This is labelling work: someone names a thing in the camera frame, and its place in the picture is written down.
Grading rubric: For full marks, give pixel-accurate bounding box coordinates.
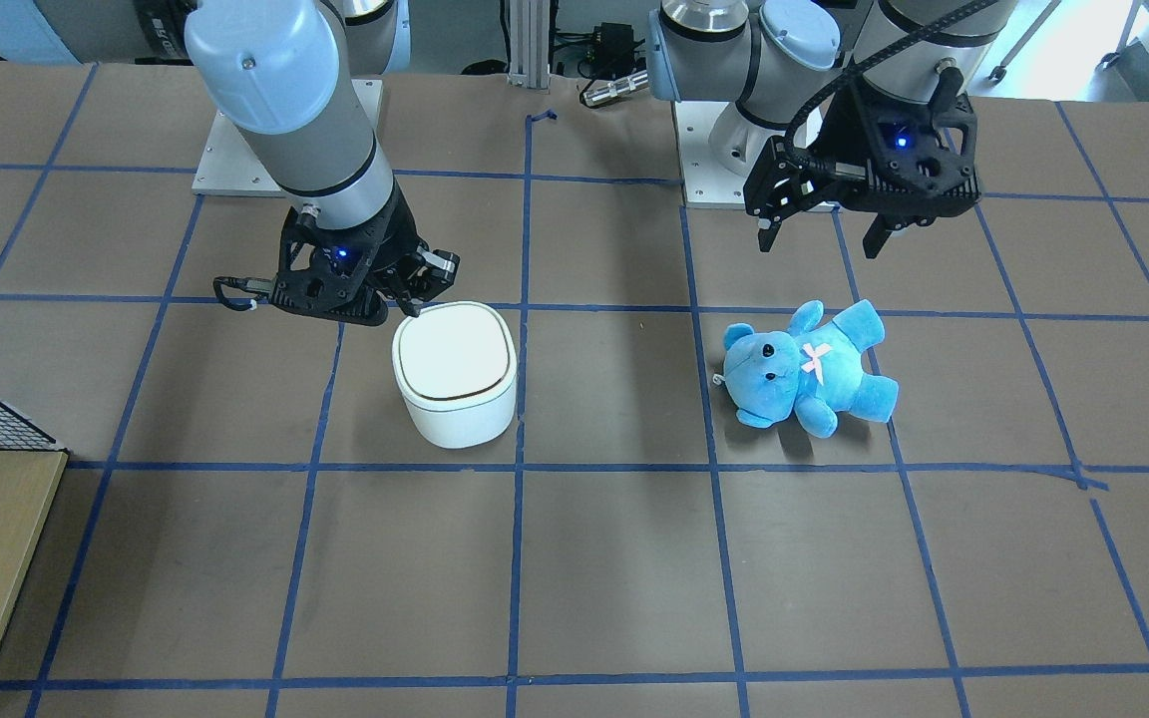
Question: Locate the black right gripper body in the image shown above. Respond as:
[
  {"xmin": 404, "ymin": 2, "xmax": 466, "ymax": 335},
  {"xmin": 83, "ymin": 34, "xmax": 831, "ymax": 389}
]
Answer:
[{"xmin": 269, "ymin": 185, "xmax": 427, "ymax": 326}]

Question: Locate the white lidded trash can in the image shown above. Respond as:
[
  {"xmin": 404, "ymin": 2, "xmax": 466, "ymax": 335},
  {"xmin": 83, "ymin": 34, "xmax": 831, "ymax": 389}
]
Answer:
[{"xmin": 391, "ymin": 301, "xmax": 517, "ymax": 450}]

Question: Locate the aluminium frame post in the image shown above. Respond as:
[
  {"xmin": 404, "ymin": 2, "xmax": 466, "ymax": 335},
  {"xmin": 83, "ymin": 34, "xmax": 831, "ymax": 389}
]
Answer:
[{"xmin": 501, "ymin": 1, "xmax": 555, "ymax": 94}]

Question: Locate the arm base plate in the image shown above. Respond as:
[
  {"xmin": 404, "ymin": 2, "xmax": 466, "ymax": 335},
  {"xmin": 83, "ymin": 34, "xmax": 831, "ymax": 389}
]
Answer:
[
  {"xmin": 191, "ymin": 80, "xmax": 383, "ymax": 196},
  {"xmin": 673, "ymin": 101, "xmax": 781, "ymax": 210}
]

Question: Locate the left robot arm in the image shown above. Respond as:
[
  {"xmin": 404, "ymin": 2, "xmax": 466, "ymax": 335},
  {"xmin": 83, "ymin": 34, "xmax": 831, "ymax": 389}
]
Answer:
[{"xmin": 643, "ymin": 1, "xmax": 1015, "ymax": 258}]

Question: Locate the blue teddy bear plush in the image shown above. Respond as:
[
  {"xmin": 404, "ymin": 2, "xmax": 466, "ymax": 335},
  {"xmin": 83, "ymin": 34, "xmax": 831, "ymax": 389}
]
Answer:
[{"xmin": 712, "ymin": 299, "xmax": 900, "ymax": 438}]

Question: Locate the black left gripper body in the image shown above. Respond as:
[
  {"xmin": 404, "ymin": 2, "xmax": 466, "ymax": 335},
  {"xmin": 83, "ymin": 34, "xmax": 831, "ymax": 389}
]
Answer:
[{"xmin": 743, "ymin": 76, "xmax": 984, "ymax": 222}]

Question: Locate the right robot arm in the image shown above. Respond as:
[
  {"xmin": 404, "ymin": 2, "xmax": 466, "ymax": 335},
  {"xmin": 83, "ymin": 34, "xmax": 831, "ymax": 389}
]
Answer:
[{"xmin": 0, "ymin": 1, "xmax": 458, "ymax": 326}]

